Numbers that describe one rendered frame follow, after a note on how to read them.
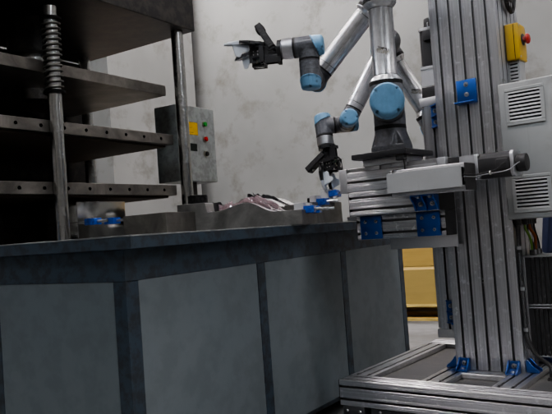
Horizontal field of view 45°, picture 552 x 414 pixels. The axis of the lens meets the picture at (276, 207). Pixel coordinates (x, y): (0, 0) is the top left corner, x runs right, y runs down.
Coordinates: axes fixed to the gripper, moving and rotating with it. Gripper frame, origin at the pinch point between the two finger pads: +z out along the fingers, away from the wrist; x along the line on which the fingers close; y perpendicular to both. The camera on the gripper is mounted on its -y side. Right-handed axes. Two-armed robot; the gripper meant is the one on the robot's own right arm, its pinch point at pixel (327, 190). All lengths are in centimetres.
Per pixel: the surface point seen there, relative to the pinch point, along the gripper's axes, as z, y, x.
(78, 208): 0, -78, -72
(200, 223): 15, -27, -56
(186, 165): -28, -69, -12
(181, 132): -44, -68, -15
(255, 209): 14, -5, -50
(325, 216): 12.4, 0.7, -6.3
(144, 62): -414, -545, 470
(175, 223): 21, -13, -87
